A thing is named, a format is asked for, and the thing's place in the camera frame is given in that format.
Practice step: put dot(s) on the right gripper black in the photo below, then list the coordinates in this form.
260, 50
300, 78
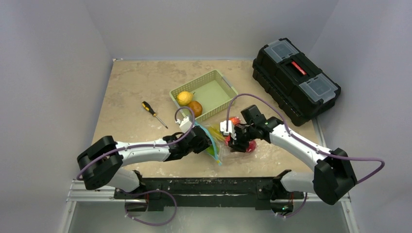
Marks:
238, 139

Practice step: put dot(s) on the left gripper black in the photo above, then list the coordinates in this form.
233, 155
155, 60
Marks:
205, 143

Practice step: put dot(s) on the yellow fake pepper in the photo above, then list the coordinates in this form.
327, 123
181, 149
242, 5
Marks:
216, 134

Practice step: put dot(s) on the clear zip top bag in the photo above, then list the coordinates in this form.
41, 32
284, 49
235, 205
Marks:
221, 148

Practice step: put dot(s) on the brown fake kiwi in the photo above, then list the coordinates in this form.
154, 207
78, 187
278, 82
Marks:
196, 107

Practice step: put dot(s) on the yellow fake lemon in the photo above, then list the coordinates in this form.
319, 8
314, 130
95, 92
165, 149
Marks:
184, 98

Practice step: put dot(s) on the green fake lime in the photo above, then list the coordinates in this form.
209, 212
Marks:
210, 150

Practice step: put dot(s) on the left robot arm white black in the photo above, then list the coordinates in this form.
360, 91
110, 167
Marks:
102, 163

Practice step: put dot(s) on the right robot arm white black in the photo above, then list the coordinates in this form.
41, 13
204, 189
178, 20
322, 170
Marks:
331, 176

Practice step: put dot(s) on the red fake apple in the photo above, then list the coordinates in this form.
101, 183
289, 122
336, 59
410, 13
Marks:
251, 147

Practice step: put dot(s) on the green plastic basket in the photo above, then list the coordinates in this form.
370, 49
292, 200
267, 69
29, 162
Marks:
212, 90

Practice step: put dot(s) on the yellow black screwdriver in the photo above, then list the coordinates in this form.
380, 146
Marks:
149, 109

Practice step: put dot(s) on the black toolbox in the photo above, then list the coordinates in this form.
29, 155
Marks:
301, 89

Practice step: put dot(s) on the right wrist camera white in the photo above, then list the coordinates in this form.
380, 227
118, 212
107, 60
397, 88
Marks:
227, 128

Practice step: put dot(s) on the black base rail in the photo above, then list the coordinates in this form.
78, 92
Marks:
260, 193

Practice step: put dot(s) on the aluminium frame rail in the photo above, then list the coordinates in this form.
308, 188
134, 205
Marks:
78, 193

